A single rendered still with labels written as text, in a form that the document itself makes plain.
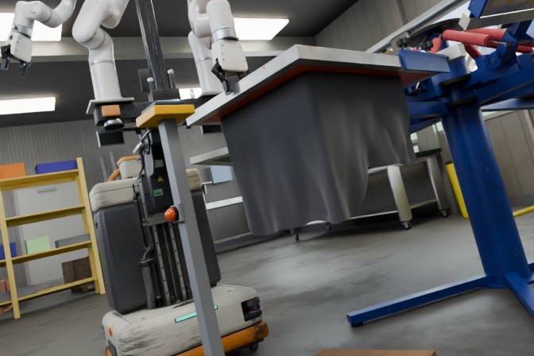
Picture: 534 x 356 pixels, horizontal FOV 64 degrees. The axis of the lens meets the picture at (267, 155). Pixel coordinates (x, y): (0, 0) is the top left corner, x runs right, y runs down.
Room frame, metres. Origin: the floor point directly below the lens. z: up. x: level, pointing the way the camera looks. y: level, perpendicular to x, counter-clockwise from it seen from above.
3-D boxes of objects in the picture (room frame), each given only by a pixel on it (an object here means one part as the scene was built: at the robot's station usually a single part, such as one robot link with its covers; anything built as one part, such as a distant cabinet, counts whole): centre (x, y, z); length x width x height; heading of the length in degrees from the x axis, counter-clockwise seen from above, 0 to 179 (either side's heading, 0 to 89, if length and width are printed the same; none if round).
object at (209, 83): (1.84, 0.17, 1.21); 0.16 x 0.13 x 0.15; 30
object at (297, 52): (1.52, -0.24, 0.97); 0.79 x 0.58 x 0.04; 131
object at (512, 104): (2.65, -1.53, 0.91); 1.34 x 0.41 x 0.08; 131
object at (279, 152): (1.32, -0.02, 0.74); 0.45 x 0.03 x 0.43; 41
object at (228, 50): (1.27, 0.04, 1.09); 0.10 x 0.08 x 0.11; 131
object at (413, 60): (1.47, -0.60, 0.98); 0.30 x 0.05 x 0.07; 131
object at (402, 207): (6.45, -1.10, 0.51); 2.76 x 1.09 x 1.02; 30
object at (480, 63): (2.21, -1.03, 0.99); 0.82 x 0.79 x 0.12; 131
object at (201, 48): (1.83, 0.16, 1.37); 0.13 x 0.10 x 0.16; 103
